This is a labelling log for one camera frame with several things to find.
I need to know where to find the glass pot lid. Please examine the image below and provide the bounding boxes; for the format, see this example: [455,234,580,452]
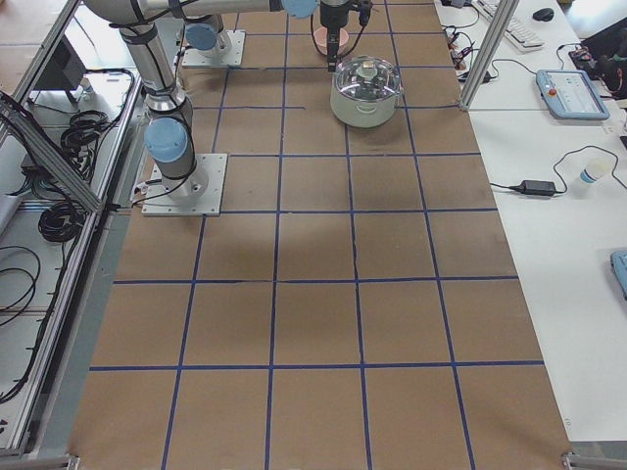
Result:
[332,56,402,102]

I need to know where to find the pale green steel pot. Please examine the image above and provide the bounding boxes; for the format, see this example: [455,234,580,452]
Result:
[330,56,404,128]

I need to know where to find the black power adapter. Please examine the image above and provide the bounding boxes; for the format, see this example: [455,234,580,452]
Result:
[508,180,557,197]

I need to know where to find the white keyboard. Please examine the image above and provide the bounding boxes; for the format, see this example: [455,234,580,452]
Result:
[472,0,545,53]

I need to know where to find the blue teach pendant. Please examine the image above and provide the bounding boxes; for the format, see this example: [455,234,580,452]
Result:
[535,70,609,120]
[609,250,627,298]

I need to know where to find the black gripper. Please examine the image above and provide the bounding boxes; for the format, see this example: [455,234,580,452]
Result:
[319,0,349,72]

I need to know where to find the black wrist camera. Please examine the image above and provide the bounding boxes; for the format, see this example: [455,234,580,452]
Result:
[352,0,372,28]

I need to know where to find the black computer mouse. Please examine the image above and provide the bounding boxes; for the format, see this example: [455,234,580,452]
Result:
[532,8,555,23]

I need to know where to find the aluminium frame post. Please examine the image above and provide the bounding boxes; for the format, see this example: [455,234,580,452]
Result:
[458,0,519,112]

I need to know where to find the white paper cup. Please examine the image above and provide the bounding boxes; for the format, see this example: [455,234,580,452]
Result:
[579,158,612,198]

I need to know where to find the coiled black cable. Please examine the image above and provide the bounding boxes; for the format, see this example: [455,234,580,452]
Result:
[60,110,119,154]

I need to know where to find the pink bowl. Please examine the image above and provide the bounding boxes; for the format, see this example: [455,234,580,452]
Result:
[313,26,349,55]

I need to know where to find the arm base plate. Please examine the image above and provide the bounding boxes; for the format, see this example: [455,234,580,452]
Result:
[141,154,228,216]
[182,25,246,69]

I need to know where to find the aluminium side frame rail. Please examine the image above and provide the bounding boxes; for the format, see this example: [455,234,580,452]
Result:
[1,91,104,212]

